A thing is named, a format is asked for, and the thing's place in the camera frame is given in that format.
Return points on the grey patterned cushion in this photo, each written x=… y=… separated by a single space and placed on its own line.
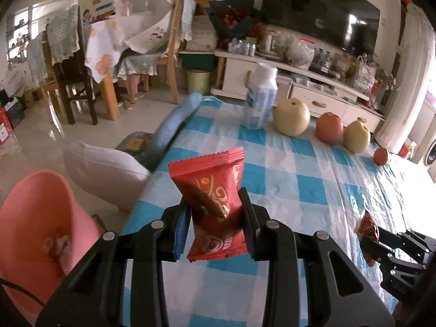
x=136 y=143

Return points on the glass display shelf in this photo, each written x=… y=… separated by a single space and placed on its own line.
x=20 y=37

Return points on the orange print white tablecloth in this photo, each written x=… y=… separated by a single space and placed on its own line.
x=100 y=51

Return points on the white television cabinet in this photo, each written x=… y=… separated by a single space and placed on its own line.
x=323 y=98

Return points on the dark wooden chair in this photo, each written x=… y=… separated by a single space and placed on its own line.
x=75 y=81

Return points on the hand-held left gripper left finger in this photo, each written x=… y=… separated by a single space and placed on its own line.
x=182 y=231

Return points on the small yellow pear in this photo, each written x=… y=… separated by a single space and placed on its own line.
x=356 y=136

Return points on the white cushion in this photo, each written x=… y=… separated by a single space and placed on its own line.
x=102 y=170

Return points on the white curtain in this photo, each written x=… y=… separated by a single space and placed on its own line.
x=408 y=75

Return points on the dark flower bouquet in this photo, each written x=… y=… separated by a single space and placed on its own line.
x=235 y=20

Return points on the white washing machine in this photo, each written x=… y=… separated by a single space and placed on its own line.
x=427 y=143

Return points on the wooden dining table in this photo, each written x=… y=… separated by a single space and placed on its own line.
x=109 y=98

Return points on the white mesh food cover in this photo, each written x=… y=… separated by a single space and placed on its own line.
x=143 y=10

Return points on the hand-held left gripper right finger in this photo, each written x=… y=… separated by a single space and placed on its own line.
x=248 y=231

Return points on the pink stool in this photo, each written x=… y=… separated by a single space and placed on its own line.
x=134 y=83

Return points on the red foil snack wrapper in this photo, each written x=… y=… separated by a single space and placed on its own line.
x=368 y=228

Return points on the tall white plastic bottle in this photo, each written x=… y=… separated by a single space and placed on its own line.
x=260 y=98

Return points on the pink plastic basin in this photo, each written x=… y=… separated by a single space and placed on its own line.
x=27 y=211

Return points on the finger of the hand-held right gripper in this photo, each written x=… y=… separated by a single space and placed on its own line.
x=422 y=248
x=398 y=276

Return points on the clear plastic bag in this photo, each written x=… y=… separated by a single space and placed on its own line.
x=299 y=52

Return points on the glass kettle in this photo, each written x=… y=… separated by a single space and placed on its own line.
x=272 y=42

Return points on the blue rolled cloth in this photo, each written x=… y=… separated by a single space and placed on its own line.
x=177 y=122

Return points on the red gold-print packet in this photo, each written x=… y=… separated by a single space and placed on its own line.
x=207 y=184

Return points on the red gift box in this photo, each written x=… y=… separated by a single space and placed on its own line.
x=4 y=126

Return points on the white sack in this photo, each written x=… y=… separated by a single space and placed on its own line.
x=202 y=34

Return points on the orange tangerine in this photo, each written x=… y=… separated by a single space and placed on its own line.
x=380 y=156

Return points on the blue checked tablecloth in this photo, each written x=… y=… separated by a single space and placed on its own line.
x=306 y=194

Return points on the light wooden chair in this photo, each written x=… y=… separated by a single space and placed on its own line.
x=173 y=58
x=46 y=98

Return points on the grey lace chair cover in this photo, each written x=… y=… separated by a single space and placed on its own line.
x=35 y=59
x=63 y=34

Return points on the red apple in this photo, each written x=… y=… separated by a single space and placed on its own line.
x=329 y=128

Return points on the green lace cloth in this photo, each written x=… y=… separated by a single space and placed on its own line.
x=139 y=63

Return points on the large yellow pear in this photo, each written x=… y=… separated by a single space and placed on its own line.
x=291 y=117

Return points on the flat screen television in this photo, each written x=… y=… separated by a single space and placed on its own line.
x=316 y=10

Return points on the green waste bin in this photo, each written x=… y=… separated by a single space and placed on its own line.
x=198 y=81

